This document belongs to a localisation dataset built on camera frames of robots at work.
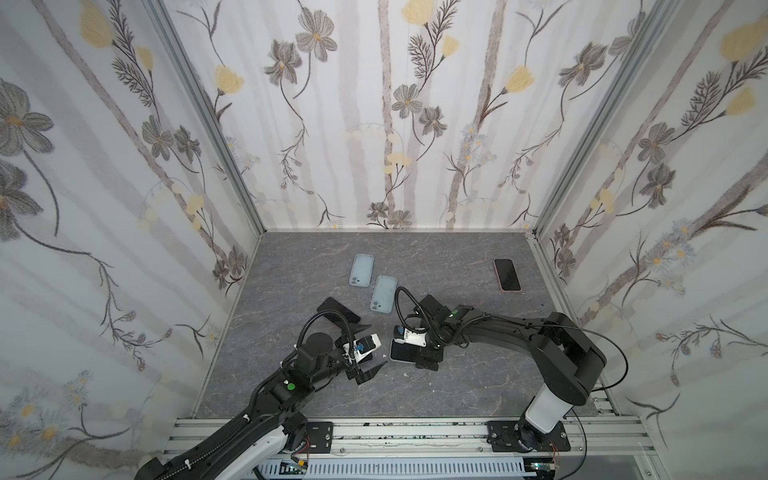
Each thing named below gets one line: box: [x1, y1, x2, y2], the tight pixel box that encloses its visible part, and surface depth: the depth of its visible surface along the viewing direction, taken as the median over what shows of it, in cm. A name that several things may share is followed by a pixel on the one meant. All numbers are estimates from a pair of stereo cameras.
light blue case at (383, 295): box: [370, 275, 398, 314], surface depth 103 cm
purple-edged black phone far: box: [317, 296, 361, 327], surface depth 100 cm
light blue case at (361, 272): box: [349, 253, 375, 288], surface depth 110 cm
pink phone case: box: [493, 258, 523, 293], surface depth 110 cm
